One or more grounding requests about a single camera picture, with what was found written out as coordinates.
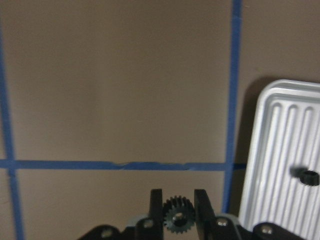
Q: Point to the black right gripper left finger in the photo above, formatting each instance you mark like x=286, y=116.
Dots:
x=156, y=214

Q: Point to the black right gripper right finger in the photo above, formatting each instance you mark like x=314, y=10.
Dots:
x=205, y=218

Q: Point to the small black bearing gear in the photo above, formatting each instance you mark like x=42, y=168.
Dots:
x=178, y=214

